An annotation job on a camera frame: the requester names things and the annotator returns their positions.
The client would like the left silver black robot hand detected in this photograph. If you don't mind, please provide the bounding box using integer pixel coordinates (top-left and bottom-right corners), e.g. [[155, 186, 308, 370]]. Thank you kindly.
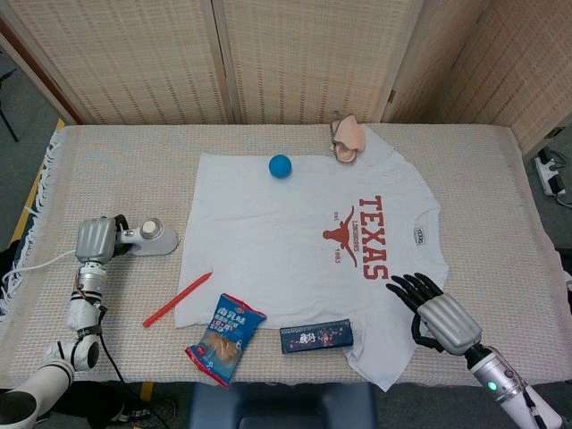
[[74, 214, 133, 265]]

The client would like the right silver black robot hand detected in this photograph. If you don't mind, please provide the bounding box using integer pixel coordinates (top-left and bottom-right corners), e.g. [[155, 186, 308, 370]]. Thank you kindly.
[[386, 272, 484, 357]]

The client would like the white handheld steam iron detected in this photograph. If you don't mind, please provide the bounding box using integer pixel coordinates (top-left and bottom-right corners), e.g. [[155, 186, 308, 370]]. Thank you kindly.
[[116, 217, 180, 257]]

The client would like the white Texas Longhorns t-shirt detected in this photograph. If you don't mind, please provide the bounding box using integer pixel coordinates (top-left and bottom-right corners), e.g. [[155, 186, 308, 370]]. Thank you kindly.
[[172, 123, 450, 393]]

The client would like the beige woven tablecloth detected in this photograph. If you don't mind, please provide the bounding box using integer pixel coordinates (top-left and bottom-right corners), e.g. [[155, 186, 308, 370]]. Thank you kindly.
[[0, 118, 572, 388]]

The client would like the red candle stick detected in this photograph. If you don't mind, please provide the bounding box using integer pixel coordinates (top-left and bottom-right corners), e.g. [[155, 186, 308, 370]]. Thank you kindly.
[[142, 271, 214, 329]]

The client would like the dark blue pencil case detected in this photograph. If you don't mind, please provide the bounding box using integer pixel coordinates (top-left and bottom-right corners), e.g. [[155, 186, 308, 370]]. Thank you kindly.
[[279, 318, 357, 356]]

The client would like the black tripod stand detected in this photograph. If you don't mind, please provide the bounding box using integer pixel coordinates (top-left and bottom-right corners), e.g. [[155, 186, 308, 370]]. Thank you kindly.
[[0, 66, 21, 143]]

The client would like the blue cookie snack bag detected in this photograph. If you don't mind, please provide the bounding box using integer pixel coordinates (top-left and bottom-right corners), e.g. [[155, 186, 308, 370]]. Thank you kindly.
[[185, 292, 268, 388]]

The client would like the white power strip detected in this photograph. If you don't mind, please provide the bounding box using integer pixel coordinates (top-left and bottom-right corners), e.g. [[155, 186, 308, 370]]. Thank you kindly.
[[534, 149, 568, 197]]

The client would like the blue padded seat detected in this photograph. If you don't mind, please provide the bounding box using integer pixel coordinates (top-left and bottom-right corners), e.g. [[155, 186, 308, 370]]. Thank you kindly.
[[187, 383, 379, 429]]

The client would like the blue rubber ball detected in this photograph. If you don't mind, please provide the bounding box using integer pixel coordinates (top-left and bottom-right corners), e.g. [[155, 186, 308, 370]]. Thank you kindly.
[[268, 153, 294, 181]]

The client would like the pink plush hair clip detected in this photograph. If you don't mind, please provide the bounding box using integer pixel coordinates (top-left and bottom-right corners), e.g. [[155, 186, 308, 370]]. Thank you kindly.
[[329, 112, 367, 164]]

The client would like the woven folding screen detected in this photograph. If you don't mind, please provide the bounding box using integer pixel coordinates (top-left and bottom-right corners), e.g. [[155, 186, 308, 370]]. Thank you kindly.
[[0, 0, 572, 156]]

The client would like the thin white cable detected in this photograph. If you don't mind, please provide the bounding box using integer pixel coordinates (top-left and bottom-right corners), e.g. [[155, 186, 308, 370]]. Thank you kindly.
[[2, 248, 78, 297]]

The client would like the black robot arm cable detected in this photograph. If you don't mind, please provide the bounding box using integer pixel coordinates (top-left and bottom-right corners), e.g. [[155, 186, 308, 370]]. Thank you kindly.
[[96, 332, 171, 429]]

